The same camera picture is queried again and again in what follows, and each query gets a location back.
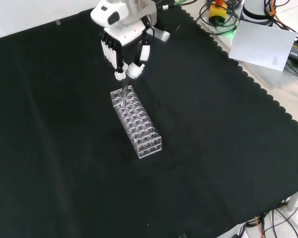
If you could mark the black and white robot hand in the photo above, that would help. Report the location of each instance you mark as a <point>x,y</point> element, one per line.
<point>125,33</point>

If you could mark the clear glass test tube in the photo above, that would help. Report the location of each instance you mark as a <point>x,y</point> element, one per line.
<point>124,95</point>

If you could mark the clear acrylic test tube rack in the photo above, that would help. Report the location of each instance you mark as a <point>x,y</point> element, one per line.
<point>141,129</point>

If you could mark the clear tape strip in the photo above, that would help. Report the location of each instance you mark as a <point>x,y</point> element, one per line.
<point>57,22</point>
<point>182,235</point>

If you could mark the yellow stop button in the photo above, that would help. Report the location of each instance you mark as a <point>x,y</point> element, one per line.
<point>218,12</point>

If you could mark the black bench cloth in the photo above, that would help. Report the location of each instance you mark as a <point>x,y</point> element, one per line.
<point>64,129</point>

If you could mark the pale paper board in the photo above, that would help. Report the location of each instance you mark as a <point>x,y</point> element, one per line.
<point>260,44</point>

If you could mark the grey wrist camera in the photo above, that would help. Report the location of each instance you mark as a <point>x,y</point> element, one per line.
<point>162,34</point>

